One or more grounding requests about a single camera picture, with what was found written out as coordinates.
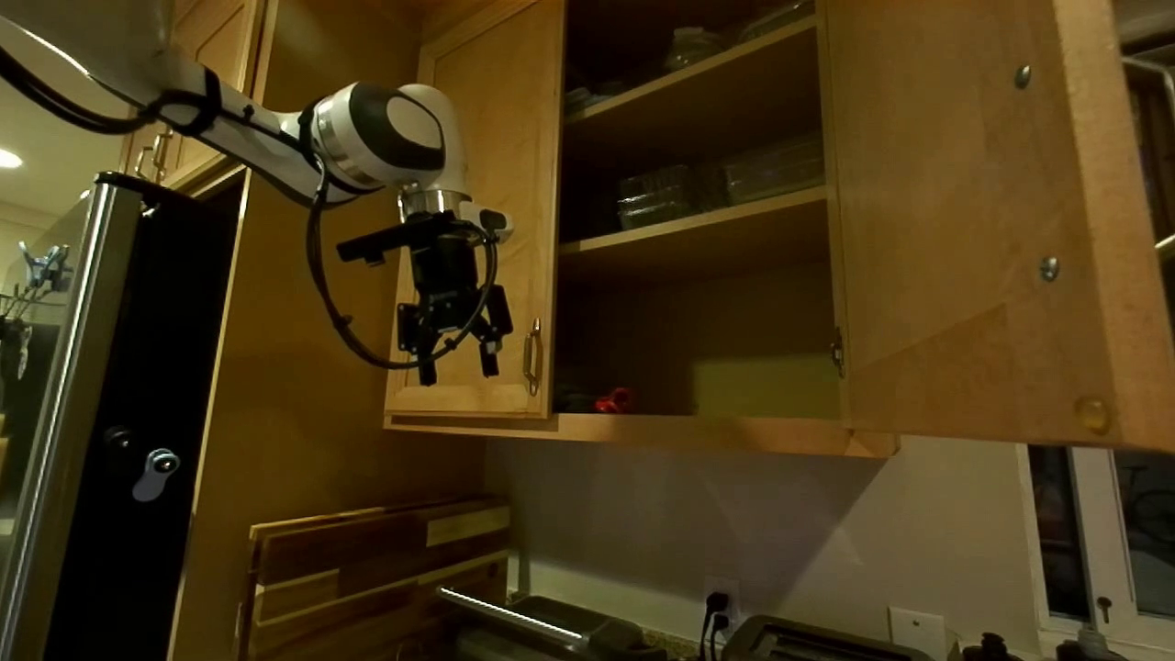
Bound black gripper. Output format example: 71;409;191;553
398;214;515;387

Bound wooden cupboard door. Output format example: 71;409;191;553
386;0;574;426
820;0;1175;452

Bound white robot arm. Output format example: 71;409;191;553
0;0;515;387

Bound wooden cutting boards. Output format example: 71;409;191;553
239;498;515;661

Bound stacked dishes on shelf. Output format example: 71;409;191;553
612;132;821;228

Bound stainless steel toaster oven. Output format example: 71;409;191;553
437;589;670;661

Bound cabinet above refrigerator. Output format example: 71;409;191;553
126;0;263;190

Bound stainless steel refrigerator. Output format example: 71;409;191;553
0;171;241;661

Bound kitchen window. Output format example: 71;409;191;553
1028;449;1175;661

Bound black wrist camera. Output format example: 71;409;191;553
339;228;415;264

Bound wooden upper cupboard frame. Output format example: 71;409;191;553
386;0;896;458

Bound wall power outlet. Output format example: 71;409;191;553
702;589;736;639

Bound white light switch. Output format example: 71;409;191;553
888;607;950;661

